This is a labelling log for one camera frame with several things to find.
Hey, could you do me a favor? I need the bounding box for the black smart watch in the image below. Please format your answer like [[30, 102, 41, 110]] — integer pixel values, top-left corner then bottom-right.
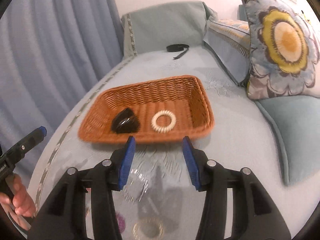
[[111, 108, 140, 134]]

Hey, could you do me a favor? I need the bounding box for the orange wicker basket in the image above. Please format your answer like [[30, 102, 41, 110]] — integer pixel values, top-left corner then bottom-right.
[[78, 75, 214, 144]]

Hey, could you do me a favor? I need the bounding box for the clear crystal bead bracelet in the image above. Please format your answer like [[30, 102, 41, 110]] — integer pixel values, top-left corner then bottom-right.
[[123, 168, 149, 203]]

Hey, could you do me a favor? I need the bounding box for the gold ring bracelet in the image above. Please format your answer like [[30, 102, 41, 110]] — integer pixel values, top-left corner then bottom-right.
[[132, 217, 165, 240]]

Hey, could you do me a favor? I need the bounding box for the striped blue cushion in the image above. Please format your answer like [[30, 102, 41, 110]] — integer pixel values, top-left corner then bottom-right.
[[203, 17, 251, 86]]

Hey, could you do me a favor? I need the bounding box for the blue curtain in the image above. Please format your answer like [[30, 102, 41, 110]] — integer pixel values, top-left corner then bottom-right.
[[1, 0, 123, 150]]

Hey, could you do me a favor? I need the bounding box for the teal sofa back cushion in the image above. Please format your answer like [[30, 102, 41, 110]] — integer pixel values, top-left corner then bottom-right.
[[121, 1, 217, 58]]

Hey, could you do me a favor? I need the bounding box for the left hand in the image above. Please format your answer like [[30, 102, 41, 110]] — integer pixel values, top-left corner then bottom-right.
[[1, 174, 36, 218]]

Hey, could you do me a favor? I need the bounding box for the teal seat cushion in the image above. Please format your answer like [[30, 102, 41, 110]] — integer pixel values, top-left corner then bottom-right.
[[255, 95, 319, 186]]

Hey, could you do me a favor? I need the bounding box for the black strap on sofa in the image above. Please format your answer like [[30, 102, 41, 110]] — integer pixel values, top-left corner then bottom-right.
[[166, 43, 190, 60]]

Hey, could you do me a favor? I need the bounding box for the purple spiral hair tie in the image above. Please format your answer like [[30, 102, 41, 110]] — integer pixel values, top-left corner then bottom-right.
[[115, 212, 126, 233]]

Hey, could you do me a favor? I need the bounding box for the floral throw pillow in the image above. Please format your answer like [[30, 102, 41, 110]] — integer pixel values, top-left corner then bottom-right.
[[242, 0, 319, 100]]

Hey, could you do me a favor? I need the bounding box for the cream spiral hair tie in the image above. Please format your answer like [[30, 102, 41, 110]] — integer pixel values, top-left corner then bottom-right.
[[151, 109, 177, 134]]

